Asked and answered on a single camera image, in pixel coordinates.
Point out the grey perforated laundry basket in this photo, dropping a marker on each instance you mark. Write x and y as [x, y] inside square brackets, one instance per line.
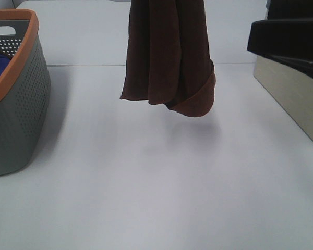
[25, 87]

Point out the beige storage bin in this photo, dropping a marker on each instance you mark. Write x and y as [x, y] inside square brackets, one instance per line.
[292, 89]

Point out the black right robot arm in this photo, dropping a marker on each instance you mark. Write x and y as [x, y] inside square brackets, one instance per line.
[286, 35]

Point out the brown towel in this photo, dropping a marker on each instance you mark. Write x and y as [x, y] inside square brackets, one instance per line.
[168, 59]

